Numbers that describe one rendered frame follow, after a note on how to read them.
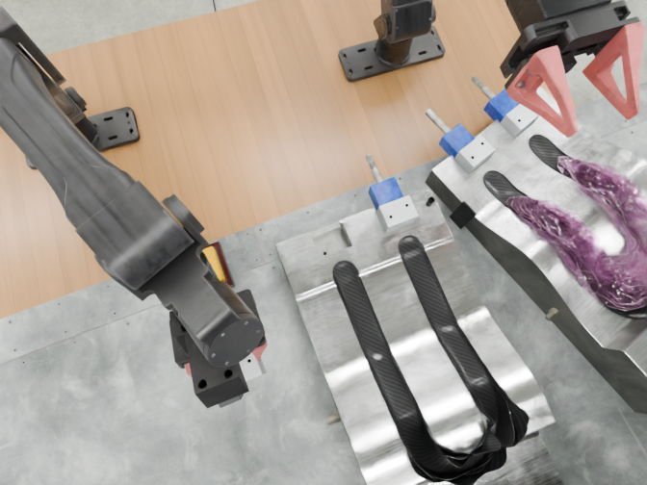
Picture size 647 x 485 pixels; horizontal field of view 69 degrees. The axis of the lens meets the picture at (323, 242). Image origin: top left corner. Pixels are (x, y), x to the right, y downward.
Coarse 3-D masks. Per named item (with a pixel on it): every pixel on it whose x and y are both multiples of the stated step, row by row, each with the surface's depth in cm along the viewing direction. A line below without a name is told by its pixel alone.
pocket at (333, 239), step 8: (336, 224) 74; (320, 232) 73; (328, 232) 74; (336, 232) 75; (344, 232) 74; (320, 240) 74; (328, 240) 74; (336, 240) 74; (344, 240) 74; (320, 248) 74; (328, 248) 74; (336, 248) 74; (344, 248) 74; (320, 256) 74
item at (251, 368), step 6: (252, 354) 60; (246, 360) 60; (252, 360) 60; (246, 366) 59; (252, 366) 59; (258, 366) 59; (246, 372) 59; (252, 372) 59; (258, 372) 59; (264, 372) 62; (246, 378) 59; (252, 378) 62
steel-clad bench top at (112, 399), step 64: (640, 128) 87; (256, 256) 80; (0, 320) 77; (64, 320) 77; (128, 320) 77; (512, 320) 78; (0, 384) 74; (64, 384) 74; (128, 384) 74; (192, 384) 74; (256, 384) 75; (320, 384) 75; (576, 384) 75; (0, 448) 72; (64, 448) 72; (128, 448) 72; (192, 448) 72; (256, 448) 72; (320, 448) 72; (576, 448) 73; (640, 448) 73
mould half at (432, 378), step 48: (288, 240) 71; (384, 240) 72; (432, 240) 72; (336, 288) 70; (384, 288) 70; (336, 336) 68; (432, 336) 68; (480, 336) 67; (336, 384) 66; (432, 384) 64; (528, 384) 62; (384, 432) 61; (432, 432) 60; (480, 432) 61; (528, 432) 61; (384, 480) 59; (480, 480) 66; (528, 480) 66
